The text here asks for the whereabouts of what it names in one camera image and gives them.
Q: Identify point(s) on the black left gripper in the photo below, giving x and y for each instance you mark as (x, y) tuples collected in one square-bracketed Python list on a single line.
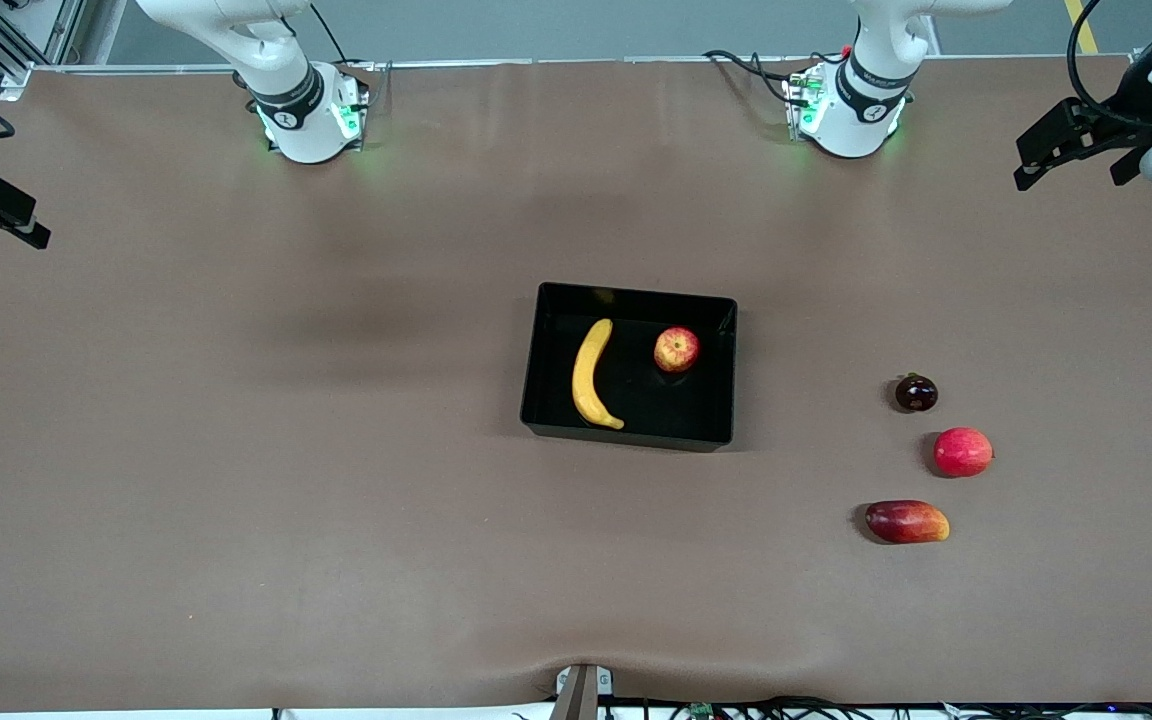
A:
[(1129, 111)]

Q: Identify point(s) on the red yellow apple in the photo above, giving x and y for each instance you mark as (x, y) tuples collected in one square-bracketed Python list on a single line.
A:
[(677, 350)]

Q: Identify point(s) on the black plastic box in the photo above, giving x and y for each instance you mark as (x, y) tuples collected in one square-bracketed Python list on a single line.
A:
[(656, 410)]

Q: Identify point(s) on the yellow banana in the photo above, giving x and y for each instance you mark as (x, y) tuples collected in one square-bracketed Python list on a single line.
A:
[(588, 375)]

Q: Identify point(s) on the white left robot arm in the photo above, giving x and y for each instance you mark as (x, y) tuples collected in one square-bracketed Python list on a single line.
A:
[(866, 60)]

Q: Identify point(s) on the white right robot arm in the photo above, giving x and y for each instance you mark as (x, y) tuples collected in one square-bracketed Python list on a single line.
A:
[(301, 135)]

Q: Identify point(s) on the dark purple mangosteen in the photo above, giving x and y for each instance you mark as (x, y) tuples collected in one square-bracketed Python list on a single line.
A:
[(916, 394)]

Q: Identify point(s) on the red round peach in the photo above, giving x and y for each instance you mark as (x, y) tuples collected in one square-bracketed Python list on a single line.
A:
[(963, 452)]

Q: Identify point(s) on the red yellow mango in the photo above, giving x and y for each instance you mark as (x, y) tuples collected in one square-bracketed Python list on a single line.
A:
[(906, 522)]

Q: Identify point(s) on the brown table mat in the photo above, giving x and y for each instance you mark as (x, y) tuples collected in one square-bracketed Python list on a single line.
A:
[(336, 550)]

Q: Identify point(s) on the small green circuit board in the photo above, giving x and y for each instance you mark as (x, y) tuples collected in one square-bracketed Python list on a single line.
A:
[(702, 710)]

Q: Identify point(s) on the metal table clamp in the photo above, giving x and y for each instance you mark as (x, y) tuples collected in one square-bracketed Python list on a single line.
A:
[(581, 685)]

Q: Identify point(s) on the aluminium frame profile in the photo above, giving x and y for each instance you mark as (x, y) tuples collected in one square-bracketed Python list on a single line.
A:
[(61, 30)]

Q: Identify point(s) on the silver table edge rail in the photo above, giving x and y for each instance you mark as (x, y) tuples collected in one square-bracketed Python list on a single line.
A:
[(586, 61)]

